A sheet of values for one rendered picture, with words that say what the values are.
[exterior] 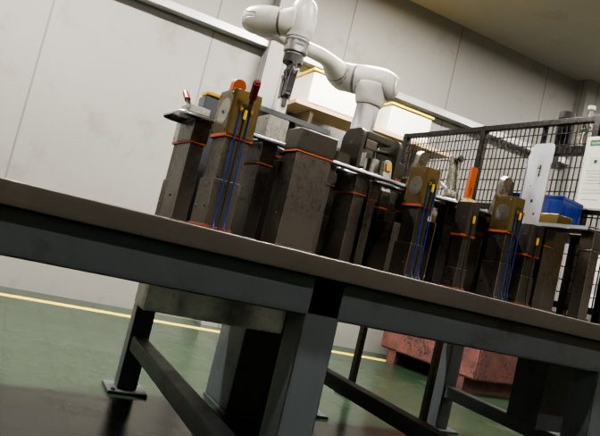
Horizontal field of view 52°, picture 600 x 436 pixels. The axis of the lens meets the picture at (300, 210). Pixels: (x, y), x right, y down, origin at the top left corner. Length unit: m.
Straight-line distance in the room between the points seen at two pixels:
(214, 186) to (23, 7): 3.72
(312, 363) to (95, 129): 3.93
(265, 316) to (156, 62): 3.85
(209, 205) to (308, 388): 0.52
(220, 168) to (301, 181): 0.25
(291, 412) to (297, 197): 0.63
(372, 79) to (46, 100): 2.88
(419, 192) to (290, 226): 0.45
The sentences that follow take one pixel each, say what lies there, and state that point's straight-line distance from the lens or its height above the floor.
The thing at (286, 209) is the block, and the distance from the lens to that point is 1.65.
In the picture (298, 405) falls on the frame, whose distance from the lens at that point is 1.27.
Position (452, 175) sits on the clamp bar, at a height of 1.13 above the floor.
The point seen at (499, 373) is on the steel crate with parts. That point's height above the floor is 0.20.
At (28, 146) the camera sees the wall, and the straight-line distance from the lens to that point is 4.95.
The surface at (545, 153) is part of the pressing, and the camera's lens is 2.58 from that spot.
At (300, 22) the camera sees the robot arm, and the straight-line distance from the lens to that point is 2.32.
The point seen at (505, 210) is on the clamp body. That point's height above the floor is 1.00.
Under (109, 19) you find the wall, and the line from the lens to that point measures 5.15.
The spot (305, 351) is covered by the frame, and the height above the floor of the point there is 0.51.
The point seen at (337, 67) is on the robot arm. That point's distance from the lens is 2.71.
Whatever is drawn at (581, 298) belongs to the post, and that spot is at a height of 0.77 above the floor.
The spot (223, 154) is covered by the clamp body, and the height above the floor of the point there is 0.89.
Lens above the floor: 0.68
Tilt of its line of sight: 4 degrees up
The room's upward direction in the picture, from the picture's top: 13 degrees clockwise
